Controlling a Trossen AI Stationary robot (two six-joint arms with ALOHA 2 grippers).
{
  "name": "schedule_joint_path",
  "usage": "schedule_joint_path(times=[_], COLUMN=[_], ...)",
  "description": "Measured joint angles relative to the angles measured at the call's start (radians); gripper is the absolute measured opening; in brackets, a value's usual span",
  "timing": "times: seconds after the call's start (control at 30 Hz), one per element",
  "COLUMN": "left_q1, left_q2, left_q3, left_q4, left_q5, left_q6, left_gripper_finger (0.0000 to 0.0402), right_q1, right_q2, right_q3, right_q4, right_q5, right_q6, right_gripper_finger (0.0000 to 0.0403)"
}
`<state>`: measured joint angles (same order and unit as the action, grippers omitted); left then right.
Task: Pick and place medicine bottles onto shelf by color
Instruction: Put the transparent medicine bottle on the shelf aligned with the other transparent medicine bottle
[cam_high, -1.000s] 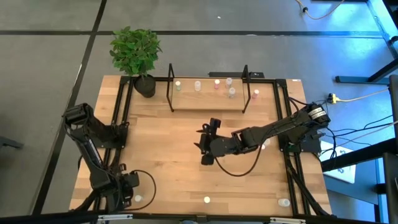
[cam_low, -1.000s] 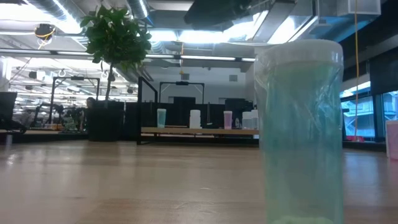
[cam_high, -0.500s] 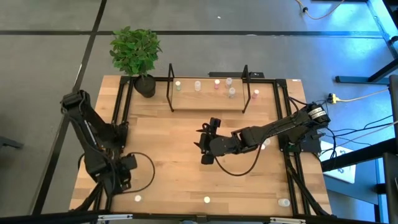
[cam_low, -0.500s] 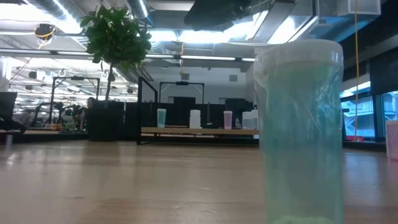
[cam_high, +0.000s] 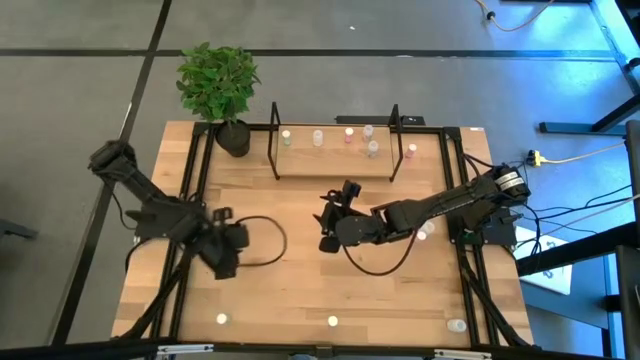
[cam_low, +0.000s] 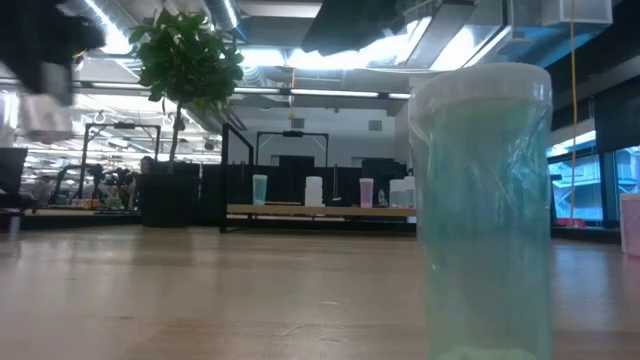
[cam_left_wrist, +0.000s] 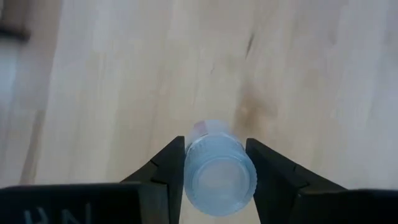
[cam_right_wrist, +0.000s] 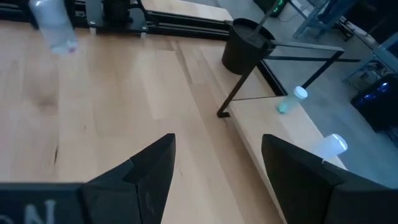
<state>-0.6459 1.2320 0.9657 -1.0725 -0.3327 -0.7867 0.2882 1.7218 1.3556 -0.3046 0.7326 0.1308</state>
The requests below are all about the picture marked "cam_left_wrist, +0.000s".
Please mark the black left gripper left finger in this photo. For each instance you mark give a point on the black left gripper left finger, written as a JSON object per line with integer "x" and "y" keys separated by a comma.
{"x": 124, "y": 202}

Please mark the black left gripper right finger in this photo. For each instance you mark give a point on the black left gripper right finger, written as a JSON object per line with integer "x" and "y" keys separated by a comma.
{"x": 304, "y": 202}

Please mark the clear medicine bottle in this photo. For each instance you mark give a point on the clear medicine bottle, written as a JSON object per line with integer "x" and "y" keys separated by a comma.
{"x": 219, "y": 174}

